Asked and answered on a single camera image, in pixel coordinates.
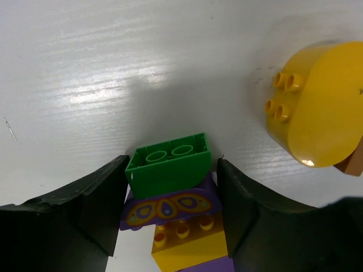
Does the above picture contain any brown flat lego plate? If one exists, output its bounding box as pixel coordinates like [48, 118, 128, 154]
[335, 139, 363, 177]

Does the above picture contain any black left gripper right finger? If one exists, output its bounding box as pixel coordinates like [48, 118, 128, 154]
[217, 159, 362, 271]

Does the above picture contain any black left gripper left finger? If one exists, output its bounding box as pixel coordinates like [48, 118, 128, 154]
[1, 155, 130, 271]

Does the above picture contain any purple round lego brick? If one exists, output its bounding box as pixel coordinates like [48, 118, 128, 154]
[158, 256, 235, 272]

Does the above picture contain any purple butterfly lego brick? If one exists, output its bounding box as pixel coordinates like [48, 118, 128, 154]
[119, 172, 222, 231]

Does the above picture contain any yellow round lego brick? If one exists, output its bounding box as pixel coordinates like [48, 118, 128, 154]
[265, 41, 362, 168]

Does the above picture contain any green curved lego brick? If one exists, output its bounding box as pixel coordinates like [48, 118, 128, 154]
[125, 133, 212, 199]

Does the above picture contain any yellow rectangular lego brick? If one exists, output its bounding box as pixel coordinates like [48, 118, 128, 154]
[151, 212, 228, 271]

